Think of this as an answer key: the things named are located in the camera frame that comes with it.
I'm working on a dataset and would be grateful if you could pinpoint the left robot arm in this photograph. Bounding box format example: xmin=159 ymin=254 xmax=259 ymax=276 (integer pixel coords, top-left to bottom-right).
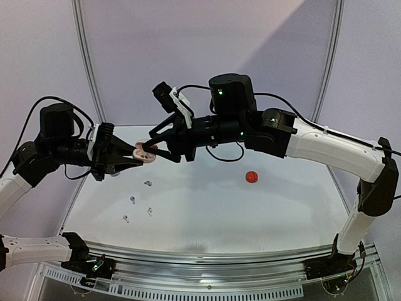
xmin=1 ymin=103 xmax=146 ymax=279

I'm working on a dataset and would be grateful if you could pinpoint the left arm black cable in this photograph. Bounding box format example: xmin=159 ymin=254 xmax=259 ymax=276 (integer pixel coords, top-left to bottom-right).
xmin=0 ymin=96 xmax=96 ymax=181

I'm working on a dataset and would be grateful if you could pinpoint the aluminium front rail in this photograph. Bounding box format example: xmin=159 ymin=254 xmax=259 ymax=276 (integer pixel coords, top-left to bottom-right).
xmin=29 ymin=243 xmax=392 ymax=300

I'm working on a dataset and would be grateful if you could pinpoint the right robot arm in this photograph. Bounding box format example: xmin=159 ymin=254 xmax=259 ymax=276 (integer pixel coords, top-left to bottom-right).
xmin=142 ymin=73 xmax=399 ymax=273

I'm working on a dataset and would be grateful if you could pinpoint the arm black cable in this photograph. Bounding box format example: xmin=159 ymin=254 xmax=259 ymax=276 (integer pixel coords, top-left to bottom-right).
xmin=175 ymin=84 xmax=401 ymax=201
xmin=0 ymin=96 xmax=96 ymax=181

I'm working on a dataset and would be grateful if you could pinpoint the pink-white earbud charging case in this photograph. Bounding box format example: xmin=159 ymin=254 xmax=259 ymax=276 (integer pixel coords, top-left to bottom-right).
xmin=132 ymin=139 xmax=156 ymax=164

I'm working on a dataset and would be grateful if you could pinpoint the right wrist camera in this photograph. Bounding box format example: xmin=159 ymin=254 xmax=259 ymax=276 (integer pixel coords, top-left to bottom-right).
xmin=152 ymin=82 xmax=194 ymax=129

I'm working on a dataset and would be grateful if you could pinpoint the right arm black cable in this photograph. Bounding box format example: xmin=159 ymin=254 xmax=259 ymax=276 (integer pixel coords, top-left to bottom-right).
xmin=175 ymin=84 xmax=401 ymax=201

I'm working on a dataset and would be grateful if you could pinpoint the aluminium corner post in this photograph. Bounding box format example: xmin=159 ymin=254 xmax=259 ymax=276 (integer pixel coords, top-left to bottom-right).
xmin=71 ymin=0 xmax=107 ymax=122
xmin=311 ymin=0 xmax=345 ymax=122

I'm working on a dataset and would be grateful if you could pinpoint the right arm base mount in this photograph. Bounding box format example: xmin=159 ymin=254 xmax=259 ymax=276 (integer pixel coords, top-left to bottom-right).
xmin=303 ymin=252 xmax=365 ymax=280

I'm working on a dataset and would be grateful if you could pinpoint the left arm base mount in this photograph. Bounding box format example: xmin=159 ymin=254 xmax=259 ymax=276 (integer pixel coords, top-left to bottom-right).
xmin=61 ymin=252 xmax=117 ymax=279

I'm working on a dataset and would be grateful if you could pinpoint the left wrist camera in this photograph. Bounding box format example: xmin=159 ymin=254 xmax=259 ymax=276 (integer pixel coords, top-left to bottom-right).
xmin=86 ymin=122 xmax=115 ymax=161

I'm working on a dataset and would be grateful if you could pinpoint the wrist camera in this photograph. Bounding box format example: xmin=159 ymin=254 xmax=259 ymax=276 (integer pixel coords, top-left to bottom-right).
xmin=86 ymin=122 xmax=115 ymax=161
xmin=152 ymin=82 xmax=194 ymax=129

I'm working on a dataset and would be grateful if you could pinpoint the red earbud charging case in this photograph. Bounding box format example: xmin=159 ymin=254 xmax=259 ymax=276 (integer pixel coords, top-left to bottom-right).
xmin=246 ymin=171 xmax=259 ymax=183

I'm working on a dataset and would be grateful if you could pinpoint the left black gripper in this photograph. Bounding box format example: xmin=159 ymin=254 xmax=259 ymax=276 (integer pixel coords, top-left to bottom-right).
xmin=50 ymin=134 xmax=144 ymax=181

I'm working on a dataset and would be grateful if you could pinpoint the left aluminium corner post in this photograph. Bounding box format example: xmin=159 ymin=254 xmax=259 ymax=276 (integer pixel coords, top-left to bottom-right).
xmin=71 ymin=0 xmax=107 ymax=122

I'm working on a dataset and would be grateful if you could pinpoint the right aluminium corner post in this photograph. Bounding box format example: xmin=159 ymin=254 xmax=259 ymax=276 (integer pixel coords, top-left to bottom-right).
xmin=311 ymin=0 xmax=345 ymax=122

